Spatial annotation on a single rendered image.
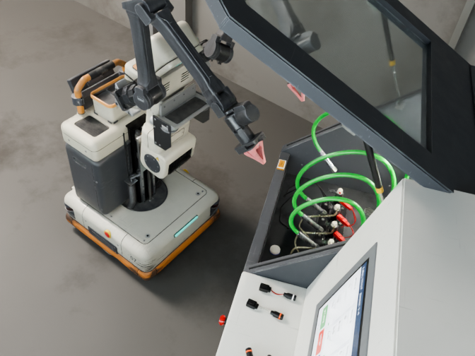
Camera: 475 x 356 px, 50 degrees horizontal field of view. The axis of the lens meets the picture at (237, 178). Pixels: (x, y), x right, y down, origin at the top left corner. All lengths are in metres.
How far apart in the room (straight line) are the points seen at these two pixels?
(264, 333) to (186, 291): 1.26
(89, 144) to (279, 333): 1.29
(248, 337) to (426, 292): 0.67
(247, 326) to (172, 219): 1.25
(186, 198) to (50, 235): 0.83
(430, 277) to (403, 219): 0.15
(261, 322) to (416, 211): 0.64
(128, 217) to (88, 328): 0.59
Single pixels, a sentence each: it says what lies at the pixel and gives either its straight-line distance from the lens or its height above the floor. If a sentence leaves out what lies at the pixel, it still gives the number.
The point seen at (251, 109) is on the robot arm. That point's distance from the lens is 1.63.
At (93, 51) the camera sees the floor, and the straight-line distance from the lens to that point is 4.59.
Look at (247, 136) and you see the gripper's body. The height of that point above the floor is 1.30.
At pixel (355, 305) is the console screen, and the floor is 1.38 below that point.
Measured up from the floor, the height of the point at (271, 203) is 0.95.
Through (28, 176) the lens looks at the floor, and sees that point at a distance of 3.50.
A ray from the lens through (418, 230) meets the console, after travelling 1.20.
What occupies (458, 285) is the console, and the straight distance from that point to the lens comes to 1.14.
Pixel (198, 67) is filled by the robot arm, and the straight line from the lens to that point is 1.66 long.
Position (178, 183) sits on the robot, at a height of 0.28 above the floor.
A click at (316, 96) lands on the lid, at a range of 1.15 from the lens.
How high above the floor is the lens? 2.40
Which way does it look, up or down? 45 degrees down
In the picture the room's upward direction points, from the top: 6 degrees clockwise
